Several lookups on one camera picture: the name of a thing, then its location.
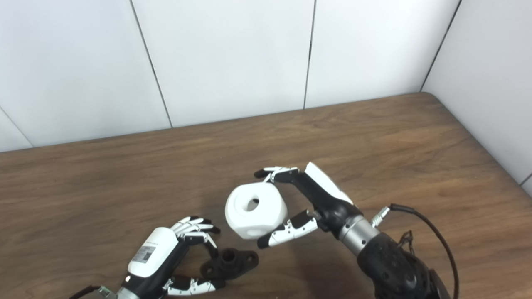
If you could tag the round white plastic piece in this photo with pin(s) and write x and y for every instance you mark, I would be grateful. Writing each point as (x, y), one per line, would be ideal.
(266, 220)

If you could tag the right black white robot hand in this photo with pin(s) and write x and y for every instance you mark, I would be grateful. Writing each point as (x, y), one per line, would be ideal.
(328, 199)

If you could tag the black plastic holder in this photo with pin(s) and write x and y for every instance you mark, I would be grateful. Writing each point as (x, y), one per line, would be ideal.
(232, 265)

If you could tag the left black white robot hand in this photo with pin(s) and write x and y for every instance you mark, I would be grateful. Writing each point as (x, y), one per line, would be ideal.
(153, 251)

